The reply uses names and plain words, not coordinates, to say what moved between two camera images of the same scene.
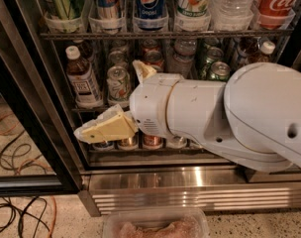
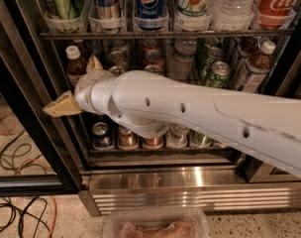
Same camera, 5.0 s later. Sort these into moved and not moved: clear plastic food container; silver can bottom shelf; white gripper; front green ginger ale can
Moved: white gripper
Not moved: silver can bottom shelf; front green ginger ale can; clear plastic food container
